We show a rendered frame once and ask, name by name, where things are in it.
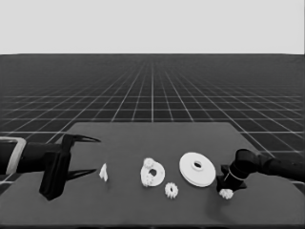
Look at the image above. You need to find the large thick white disc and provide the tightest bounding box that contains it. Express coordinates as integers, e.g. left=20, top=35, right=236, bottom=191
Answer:
left=178, top=152, right=217, bottom=188

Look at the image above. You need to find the small white toothed gear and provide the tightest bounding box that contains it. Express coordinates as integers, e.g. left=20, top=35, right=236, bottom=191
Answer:
left=164, top=181, right=179, bottom=200

